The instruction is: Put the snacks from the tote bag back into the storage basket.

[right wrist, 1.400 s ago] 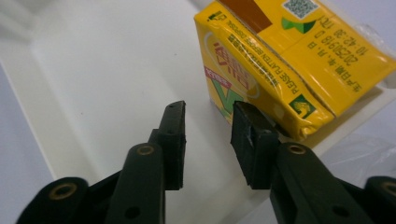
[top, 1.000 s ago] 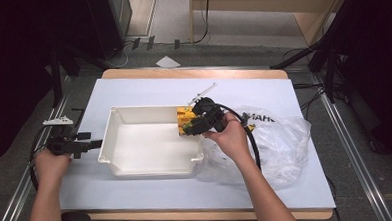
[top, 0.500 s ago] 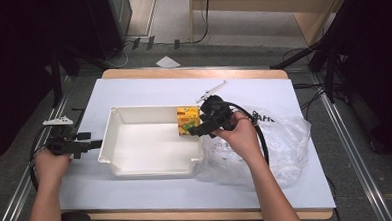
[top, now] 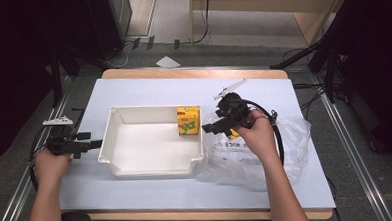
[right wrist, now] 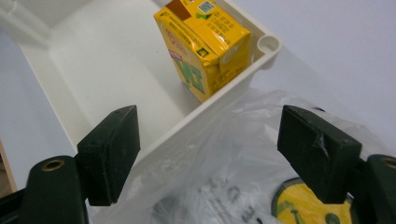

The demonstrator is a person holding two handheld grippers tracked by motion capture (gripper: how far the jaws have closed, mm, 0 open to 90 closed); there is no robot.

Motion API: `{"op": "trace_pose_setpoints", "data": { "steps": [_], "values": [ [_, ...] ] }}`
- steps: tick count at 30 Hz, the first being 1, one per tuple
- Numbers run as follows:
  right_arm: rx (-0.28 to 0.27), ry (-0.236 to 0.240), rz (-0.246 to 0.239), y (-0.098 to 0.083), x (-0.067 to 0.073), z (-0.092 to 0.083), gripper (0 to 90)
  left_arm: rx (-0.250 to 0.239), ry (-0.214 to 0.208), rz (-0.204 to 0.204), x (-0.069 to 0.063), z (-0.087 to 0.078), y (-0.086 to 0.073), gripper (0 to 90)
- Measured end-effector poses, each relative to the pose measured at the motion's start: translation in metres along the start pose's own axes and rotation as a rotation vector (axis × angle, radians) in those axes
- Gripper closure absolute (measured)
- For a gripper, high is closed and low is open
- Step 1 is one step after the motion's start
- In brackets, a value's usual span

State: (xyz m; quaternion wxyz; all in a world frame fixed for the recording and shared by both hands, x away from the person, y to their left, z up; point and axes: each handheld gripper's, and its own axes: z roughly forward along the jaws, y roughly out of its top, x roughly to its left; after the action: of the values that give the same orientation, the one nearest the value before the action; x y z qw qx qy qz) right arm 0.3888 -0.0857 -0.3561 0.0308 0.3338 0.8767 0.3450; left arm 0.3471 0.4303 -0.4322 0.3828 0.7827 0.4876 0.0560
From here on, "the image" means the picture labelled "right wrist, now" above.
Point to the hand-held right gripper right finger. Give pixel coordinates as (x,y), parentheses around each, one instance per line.
(317,152)

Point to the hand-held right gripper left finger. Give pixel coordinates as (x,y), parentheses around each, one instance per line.
(109,155)

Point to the round yellow green-rimmed item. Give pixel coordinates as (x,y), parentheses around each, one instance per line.
(299,205)

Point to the white plastic bin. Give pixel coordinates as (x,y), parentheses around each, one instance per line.
(109,62)

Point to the clear plastic bag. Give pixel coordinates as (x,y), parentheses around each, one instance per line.
(218,149)

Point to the yellow drink carton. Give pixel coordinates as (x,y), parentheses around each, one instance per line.
(199,40)

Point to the wooden table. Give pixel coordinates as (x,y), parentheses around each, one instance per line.
(6,174)

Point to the pale blue table board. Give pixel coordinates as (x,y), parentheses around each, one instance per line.
(327,46)

